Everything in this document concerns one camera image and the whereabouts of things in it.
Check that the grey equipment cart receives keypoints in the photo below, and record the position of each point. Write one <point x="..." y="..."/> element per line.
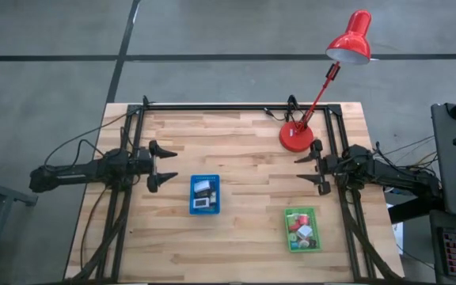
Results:
<point x="445" y="170"/>

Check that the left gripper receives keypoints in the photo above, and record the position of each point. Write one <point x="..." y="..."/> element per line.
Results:
<point x="147" y="162"/>

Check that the green white wall charger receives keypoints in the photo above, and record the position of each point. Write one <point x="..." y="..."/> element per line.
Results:
<point x="292" y="238"/>

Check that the blue plastic basket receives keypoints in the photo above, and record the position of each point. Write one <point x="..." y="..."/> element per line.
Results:
<point x="205" y="211"/>

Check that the black aluminium rig frame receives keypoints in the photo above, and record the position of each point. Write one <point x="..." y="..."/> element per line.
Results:
<point x="232" y="107"/>

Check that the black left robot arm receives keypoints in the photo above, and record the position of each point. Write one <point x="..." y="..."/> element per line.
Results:
<point x="89" y="170"/>

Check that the red desk lamp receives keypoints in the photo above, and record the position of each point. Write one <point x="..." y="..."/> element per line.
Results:
<point x="296" y="136"/>

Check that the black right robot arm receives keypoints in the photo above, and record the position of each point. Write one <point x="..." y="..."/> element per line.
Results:
<point x="390" y="174"/>

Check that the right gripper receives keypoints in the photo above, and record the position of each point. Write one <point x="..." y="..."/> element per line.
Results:
<point x="326" y="165"/>

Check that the white charger with black rim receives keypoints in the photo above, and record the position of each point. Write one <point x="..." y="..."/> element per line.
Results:
<point x="304" y="244"/>

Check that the green plastic basket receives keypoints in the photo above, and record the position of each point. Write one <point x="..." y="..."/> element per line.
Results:
<point x="318" y="229"/>

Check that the pink small block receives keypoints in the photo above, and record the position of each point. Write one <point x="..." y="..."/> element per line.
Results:
<point x="303" y="219"/>

